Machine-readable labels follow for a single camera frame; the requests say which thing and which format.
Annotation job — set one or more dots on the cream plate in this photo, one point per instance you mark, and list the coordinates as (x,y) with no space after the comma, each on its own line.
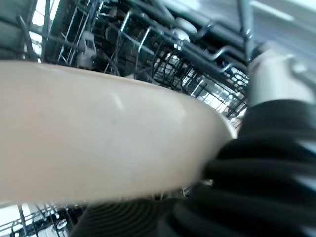
(98,135)

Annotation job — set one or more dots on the black dishwasher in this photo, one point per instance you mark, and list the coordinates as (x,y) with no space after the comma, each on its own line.
(284,24)

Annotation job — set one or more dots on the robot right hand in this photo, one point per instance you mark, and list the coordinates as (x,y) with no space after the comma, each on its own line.
(259,185)

